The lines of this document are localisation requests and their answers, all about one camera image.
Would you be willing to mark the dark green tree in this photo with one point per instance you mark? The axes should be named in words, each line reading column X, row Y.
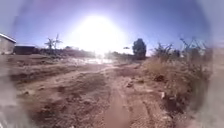
column 139, row 48

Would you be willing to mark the brown dirt track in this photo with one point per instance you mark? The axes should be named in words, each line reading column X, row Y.
column 113, row 100

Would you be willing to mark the distant row of bushes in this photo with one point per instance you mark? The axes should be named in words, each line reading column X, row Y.
column 73, row 52

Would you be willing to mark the dry grass verge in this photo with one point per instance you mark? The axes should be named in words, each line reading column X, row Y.
column 173, row 71

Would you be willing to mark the bare thin tree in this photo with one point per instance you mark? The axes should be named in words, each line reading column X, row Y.
column 52, row 43

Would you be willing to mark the dry bare bushes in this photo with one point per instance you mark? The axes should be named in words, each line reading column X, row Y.
column 186, row 51

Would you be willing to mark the dark low building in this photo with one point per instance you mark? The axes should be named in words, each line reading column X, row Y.
column 24, row 50

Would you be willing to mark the pale building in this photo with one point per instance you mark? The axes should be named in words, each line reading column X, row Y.
column 6, row 45

